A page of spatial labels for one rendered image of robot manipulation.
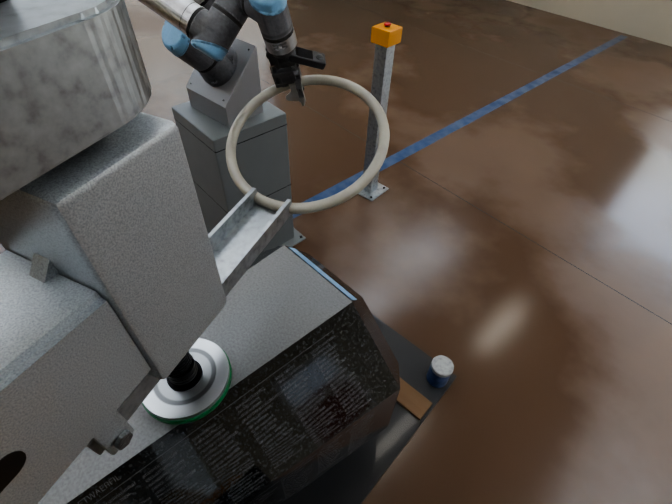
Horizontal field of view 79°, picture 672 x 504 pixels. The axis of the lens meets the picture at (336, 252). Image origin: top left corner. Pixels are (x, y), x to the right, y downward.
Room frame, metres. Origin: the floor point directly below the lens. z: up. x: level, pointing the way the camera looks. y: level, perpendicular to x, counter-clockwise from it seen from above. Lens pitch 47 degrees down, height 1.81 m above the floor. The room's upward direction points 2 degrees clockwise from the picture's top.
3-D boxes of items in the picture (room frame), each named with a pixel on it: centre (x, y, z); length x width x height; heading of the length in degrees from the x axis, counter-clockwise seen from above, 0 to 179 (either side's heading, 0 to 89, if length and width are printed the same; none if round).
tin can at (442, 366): (0.90, -0.50, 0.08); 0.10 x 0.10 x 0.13
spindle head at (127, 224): (0.38, 0.39, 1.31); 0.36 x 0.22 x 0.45; 157
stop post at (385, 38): (2.35, -0.22, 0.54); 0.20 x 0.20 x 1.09; 49
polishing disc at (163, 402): (0.45, 0.36, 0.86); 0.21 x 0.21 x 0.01
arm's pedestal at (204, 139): (1.82, 0.55, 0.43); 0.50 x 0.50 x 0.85; 43
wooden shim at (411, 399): (0.81, -0.34, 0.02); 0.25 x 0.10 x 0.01; 49
